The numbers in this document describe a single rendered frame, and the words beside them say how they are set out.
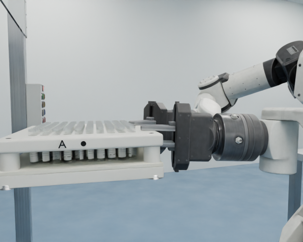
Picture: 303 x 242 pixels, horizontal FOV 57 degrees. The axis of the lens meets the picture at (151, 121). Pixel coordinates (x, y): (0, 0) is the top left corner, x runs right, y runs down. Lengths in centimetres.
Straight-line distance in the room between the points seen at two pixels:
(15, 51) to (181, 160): 98
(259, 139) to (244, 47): 468
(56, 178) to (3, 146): 9
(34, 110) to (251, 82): 87
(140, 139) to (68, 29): 368
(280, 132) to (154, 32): 390
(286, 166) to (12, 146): 45
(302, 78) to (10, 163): 69
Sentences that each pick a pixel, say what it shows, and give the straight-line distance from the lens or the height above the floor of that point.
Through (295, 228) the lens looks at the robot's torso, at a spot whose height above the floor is 81.
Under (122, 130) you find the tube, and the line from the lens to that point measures 47.
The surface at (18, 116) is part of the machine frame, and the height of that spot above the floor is 107.
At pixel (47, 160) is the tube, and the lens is 48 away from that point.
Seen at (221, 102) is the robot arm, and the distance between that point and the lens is 100.
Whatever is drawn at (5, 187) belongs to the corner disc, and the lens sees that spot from 46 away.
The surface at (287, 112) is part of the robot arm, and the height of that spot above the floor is 112.
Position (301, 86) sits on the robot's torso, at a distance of 83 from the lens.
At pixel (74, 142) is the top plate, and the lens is 43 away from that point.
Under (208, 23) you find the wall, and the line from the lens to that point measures 482.
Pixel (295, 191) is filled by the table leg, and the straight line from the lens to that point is 153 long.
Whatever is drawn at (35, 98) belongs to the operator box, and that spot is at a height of 115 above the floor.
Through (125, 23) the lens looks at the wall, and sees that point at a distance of 424.
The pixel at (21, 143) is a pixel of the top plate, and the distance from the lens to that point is 44.
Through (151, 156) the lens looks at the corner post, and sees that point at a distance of 44.
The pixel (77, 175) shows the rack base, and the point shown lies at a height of 103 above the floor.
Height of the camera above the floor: 114
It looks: 4 degrees down
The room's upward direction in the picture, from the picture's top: straight up
